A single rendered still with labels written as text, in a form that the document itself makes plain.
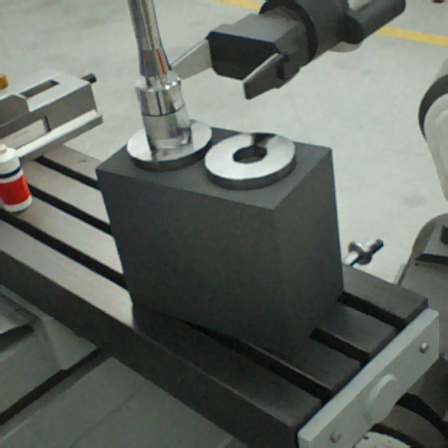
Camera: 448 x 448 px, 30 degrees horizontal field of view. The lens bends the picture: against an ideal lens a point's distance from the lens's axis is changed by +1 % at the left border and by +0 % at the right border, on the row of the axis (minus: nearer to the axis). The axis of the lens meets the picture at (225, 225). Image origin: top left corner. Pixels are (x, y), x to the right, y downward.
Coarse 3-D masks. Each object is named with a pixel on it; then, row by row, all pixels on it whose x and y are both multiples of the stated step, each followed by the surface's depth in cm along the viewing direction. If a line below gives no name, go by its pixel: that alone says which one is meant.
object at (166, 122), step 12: (180, 96) 82; (144, 108) 82; (156, 108) 82; (168, 108) 82; (180, 108) 83; (144, 120) 84; (156, 120) 83; (168, 120) 83; (180, 120) 83; (156, 132) 83; (168, 132) 83; (180, 132) 84; (156, 144) 84; (168, 144) 84; (180, 144) 84
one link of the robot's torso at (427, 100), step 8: (440, 72) 113; (432, 80) 115; (440, 80) 113; (432, 88) 113; (440, 88) 112; (424, 96) 115; (432, 96) 113; (440, 96) 112; (424, 104) 115; (424, 112) 115; (424, 120) 116; (424, 136) 118
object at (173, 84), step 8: (168, 72) 84; (144, 80) 83; (168, 80) 82; (176, 80) 82; (136, 88) 82; (144, 88) 81; (152, 88) 81; (160, 88) 81; (168, 88) 81; (176, 88) 82; (144, 96) 81; (152, 96) 81; (160, 96) 81; (168, 96) 81
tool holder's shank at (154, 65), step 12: (132, 0) 77; (144, 0) 77; (132, 12) 78; (144, 12) 77; (144, 24) 78; (156, 24) 79; (144, 36) 79; (156, 36) 79; (144, 48) 79; (156, 48) 80; (144, 60) 80; (156, 60) 80; (168, 60) 82; (144, 72) 81; (156, 72) 80; (156, 84) 82
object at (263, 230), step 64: (192, 128) 87; (128, 192) 85; (192, 192) 80; (256, 192) 78; (320, 192) 82; (128, 256) 92; (192, 256) 85; (256, 256) 80; (320, 256) 86; (192, 320) 92; (256, 320) 85; (320, 320) 89
